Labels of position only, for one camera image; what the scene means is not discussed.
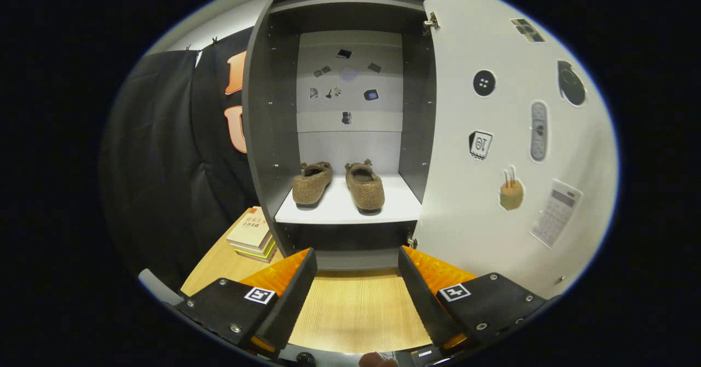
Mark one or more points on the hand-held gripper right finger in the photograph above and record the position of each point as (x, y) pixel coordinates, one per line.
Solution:
(421, 296)

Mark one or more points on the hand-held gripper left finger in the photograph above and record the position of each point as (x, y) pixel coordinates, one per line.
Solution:
(290, 296)

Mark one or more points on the brown fuzzy shoe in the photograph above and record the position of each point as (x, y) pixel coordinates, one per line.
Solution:
(366, 191)
(309, 189)

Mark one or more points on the dark grey shoe cabinet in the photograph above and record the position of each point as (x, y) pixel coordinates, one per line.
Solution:
(268, 137)

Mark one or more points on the beige shoe cabinet door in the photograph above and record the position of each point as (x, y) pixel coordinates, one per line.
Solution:
(454, 109)

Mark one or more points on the metal door hinge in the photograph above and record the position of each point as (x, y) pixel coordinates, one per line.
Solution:
(412, 242)
(431, 22)

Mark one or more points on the white cabinet shelf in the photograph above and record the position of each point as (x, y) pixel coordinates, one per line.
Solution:
(339, 211)

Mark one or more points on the pale thick book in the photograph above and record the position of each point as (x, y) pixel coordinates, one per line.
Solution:
(265, 257)

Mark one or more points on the book with yellow edge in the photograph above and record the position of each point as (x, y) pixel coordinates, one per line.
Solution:
(260, 249)

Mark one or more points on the white book with orange cover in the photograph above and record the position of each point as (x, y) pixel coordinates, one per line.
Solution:
(249, 230)

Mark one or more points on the black backdrop cloth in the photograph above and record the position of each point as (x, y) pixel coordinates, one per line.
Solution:
(153, 164)

